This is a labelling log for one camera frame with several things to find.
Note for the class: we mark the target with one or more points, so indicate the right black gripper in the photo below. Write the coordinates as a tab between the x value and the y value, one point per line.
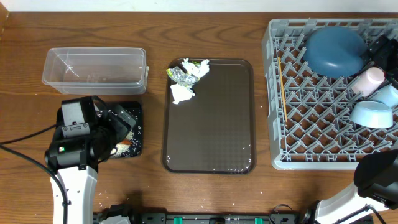
382	57

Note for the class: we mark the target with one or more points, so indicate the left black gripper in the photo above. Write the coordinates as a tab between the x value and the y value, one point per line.
122	129

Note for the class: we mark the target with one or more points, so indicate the white rice pile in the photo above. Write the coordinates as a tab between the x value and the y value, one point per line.
104	145

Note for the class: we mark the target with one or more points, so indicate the pale pink cup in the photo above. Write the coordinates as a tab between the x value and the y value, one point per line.
369	81

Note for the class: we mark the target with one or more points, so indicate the light blue cup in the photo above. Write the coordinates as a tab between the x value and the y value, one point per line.
386	95

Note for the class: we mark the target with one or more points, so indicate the dark blue plate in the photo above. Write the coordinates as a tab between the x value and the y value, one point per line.
335	52

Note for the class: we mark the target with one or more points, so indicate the light blue bowl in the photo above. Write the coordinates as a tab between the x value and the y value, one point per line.
372	114

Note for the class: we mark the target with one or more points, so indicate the white tissue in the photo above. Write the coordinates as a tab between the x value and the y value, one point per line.
196	69
181	93

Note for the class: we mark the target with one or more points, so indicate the foil wrapper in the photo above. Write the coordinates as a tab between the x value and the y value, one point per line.
181	78

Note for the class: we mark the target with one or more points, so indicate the wooden chopstick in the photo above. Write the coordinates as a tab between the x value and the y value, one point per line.
282	88

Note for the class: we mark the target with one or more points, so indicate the orange carrot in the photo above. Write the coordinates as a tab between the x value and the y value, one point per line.
126	142

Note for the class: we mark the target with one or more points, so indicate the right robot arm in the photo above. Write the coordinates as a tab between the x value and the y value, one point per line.
374	187

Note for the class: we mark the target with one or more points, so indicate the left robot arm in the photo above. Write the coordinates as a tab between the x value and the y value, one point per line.
73	191

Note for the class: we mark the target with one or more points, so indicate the black waste tray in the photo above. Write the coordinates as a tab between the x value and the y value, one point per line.
89	130

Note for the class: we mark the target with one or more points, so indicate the grey dishwasher rack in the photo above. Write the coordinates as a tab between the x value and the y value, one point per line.
318	133

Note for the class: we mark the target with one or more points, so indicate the clear plastic bin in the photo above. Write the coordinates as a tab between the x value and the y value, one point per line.
96	70

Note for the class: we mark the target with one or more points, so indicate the crumpled white tissue top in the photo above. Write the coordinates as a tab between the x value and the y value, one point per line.
196	69

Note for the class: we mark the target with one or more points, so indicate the dark brown serving tray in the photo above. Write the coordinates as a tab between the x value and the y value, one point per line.
214	132

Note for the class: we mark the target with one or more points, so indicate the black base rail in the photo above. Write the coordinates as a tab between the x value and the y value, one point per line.
125	214

